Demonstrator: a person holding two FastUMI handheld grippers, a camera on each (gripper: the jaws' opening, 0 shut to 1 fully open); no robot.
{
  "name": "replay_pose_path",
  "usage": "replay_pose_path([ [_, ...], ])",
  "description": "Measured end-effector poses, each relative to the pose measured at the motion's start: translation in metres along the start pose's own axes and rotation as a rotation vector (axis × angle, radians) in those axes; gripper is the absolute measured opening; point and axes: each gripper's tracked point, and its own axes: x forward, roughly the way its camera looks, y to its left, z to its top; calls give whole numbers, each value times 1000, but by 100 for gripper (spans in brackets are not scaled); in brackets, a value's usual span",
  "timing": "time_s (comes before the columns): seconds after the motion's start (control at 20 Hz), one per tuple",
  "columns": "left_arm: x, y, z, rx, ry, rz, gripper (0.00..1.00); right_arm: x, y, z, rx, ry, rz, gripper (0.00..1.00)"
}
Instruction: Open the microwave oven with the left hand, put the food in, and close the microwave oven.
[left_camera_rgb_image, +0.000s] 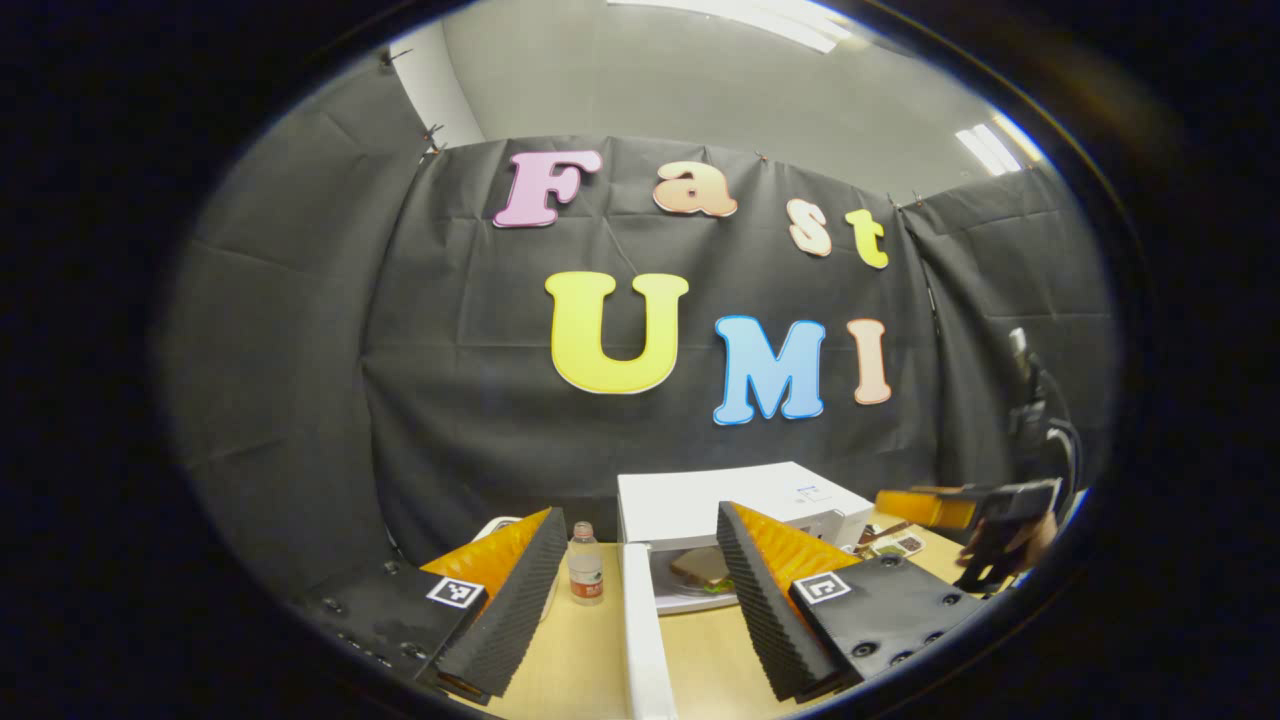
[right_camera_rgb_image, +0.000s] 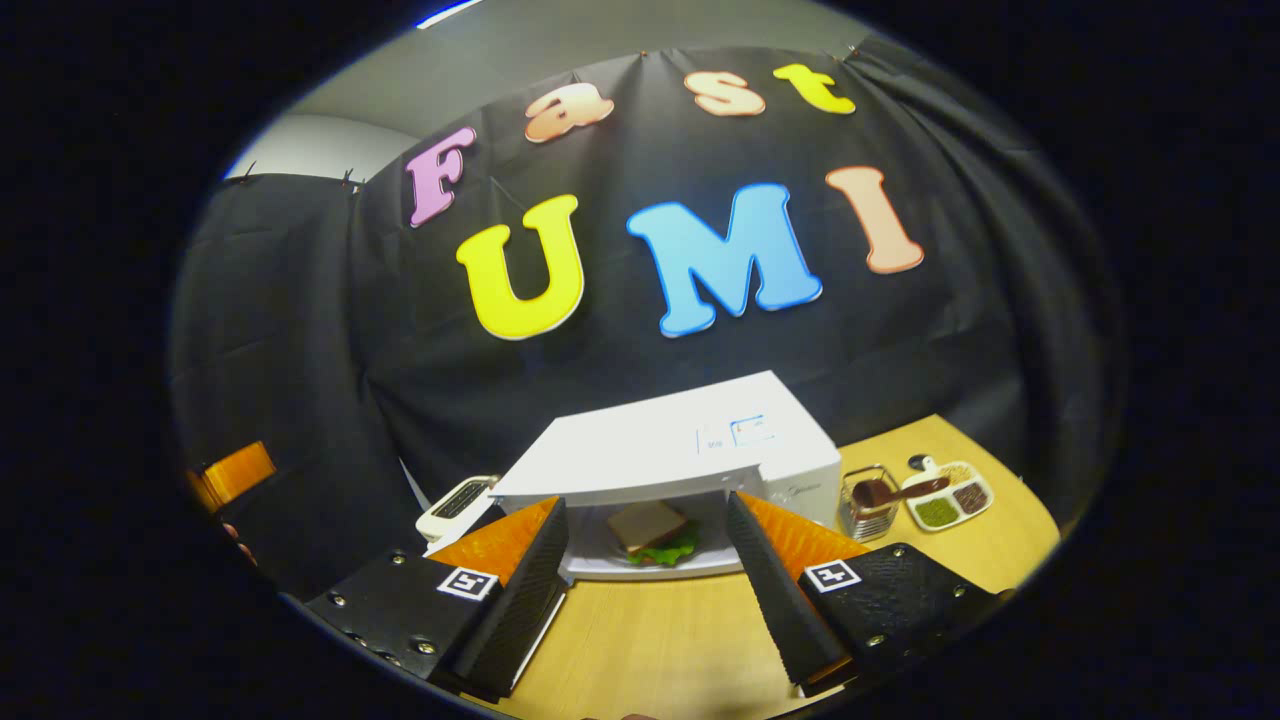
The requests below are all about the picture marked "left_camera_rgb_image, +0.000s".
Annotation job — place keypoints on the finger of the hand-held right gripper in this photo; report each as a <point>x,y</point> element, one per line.
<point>930,508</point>

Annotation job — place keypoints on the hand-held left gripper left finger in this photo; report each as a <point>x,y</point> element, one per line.
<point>505,620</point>

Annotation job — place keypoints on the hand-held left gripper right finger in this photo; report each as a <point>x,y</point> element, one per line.
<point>765,610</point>

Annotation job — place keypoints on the lettuce sandwich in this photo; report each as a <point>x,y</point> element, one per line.
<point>700,568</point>

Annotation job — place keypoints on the white microwave oven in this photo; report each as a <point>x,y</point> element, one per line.
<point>690,500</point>

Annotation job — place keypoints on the white sectioned bean plate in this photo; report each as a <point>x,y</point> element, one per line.
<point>900,546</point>

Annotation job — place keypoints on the clear plastic bottle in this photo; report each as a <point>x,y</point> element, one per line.
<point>586,575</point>

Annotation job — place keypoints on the black tripod stand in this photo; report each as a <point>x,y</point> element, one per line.
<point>1040,420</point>

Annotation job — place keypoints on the black backdrop cloth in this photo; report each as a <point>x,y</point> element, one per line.
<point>480,380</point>

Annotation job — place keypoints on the small ceiling light panel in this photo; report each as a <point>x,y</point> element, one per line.
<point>990,145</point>

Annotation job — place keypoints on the large ceiling light panel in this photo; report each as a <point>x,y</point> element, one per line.
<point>760,15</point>

